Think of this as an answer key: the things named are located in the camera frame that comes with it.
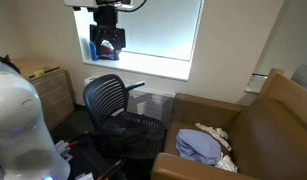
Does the wooden drawer cabinet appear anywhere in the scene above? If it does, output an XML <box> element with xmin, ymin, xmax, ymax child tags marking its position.
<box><xmin>15</xmin><ymin>60</ymin><xmax>74</xmax><ymax>129</ymax></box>

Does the brown leather couch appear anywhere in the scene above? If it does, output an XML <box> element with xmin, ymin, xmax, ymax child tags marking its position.
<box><xmin>151</xmin><ymin>69</ymin><xmax>307</xmax><ymax>180</ymax></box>

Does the yellow sticky note pad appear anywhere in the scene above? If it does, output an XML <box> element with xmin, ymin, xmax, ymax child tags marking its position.
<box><xmin>33</xmin><ymin>70</ymin><xmax>45</xmax><ymax>78</ymax></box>

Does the sky blue sheet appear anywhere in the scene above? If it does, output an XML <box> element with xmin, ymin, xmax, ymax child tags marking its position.
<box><xmin>175</xmin><ymin>129</ymin><xmax>221</xmax><ymax>165</ymax></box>

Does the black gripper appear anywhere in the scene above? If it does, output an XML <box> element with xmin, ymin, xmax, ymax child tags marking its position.
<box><xmin>89</xmin><ymin>6</ymin><xmax>126</xmax><ymax>60</ymax></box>

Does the white crumpled cloth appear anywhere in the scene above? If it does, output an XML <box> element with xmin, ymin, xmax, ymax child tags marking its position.
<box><xmin>195</xmin><ymin>123</ymin><xmax>238</xmax><ymax>173</ymax></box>

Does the red and white shoe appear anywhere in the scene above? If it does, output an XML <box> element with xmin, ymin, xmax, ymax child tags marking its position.
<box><xmin>100</xmin><ymin>40</ymin><xmax>114</xmax><ymax>60</ymax></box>

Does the blue bottle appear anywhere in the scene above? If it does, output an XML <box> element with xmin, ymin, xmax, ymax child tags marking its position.
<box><xmin>89</xmin><ymin>41</ymin><xmax>99</xmax><ymax>61</ymax></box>

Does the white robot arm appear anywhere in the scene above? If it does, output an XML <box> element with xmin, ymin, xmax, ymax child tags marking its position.
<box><xmin>0</xmin><ymin>56</ymin><xmax>124</xmax><ymax>180</ymax></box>

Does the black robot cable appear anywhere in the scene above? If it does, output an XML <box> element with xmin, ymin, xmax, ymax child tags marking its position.
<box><xmin>0</xmin><ymin>53</ymin><xmax>22</xmax><ymax>75</ymax></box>

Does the black mesh office chair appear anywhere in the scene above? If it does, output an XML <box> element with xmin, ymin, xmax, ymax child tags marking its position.
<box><xmin>83</xmin><ymin>74</ymin><xmax>166</xmax><ymax>159</ymax></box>

